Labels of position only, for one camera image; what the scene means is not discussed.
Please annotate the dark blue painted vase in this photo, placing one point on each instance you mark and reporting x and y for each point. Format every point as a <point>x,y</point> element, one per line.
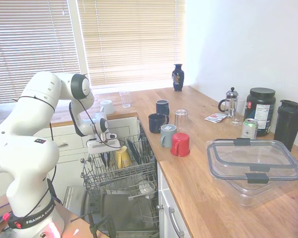
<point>178,79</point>

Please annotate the black shaker bottle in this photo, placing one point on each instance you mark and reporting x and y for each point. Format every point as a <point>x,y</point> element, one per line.
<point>286,129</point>

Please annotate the clear smooth drinking glass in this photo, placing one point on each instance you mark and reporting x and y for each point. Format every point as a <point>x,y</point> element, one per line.
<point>181,121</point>

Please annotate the large white mug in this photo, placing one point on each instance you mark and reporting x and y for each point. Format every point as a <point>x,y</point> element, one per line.
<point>108,107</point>

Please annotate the clear lid with black clips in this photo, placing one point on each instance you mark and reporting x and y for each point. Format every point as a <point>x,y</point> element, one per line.
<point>250,153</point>

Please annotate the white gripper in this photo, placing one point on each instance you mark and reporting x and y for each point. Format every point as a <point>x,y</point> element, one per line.
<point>101,146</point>

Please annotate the small white wrist camera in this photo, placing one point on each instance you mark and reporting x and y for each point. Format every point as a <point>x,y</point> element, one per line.
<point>111,136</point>

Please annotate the grey mug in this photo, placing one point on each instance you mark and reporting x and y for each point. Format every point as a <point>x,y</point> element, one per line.
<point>167,135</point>

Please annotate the red mug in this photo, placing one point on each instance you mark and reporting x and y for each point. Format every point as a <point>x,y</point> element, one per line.
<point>181,145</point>

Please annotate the clear ribbed glass tumbler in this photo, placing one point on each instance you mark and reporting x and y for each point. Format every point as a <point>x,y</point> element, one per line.
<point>125,99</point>

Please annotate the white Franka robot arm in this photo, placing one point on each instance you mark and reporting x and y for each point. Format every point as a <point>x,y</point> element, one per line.
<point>27,153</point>

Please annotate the navy blue ceramic mug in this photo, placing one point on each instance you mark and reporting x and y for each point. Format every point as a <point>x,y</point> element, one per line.
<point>162,107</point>

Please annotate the black camera stand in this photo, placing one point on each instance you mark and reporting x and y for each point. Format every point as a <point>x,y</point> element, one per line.
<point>106,224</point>

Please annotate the glass French press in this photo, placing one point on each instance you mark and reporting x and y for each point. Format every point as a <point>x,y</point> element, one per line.
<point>232,101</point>

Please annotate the black protein powder tub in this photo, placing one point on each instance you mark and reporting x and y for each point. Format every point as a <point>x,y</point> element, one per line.
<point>260,111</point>

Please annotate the tall clear glass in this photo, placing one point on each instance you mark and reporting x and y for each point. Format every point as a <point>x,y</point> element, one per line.
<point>237,114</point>

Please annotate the white cabinet door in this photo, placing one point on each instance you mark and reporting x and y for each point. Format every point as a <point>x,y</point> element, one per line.
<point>160,223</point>

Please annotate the white drawer front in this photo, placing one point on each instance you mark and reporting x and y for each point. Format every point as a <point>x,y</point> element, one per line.
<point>182,218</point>

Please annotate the yellow mug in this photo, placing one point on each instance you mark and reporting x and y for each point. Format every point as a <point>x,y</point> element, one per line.
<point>123,157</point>

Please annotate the black enamel mug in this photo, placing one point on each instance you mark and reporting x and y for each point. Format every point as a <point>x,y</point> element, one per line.
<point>156,124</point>

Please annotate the round metal knob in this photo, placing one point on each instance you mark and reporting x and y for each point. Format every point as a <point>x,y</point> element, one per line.
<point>160,207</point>
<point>82,160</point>

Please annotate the black plate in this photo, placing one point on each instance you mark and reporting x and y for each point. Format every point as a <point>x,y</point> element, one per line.
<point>134,152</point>

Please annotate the dishwasher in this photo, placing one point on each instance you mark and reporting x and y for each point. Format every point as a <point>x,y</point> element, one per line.
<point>119,210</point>

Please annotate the white bowl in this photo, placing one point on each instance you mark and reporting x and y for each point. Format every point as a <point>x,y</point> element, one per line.
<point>146,189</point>

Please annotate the silver green drink can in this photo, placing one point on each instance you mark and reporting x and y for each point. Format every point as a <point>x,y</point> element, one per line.
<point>249,130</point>

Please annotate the clear plastic container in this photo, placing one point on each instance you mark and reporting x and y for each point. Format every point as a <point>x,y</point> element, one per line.
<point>263,196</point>

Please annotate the red white sachet packet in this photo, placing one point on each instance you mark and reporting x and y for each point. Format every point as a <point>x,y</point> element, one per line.
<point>209,119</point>
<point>218,116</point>

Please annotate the wooden venetian blind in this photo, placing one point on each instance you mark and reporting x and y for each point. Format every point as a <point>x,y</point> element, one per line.
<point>32,44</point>
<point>129,42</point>

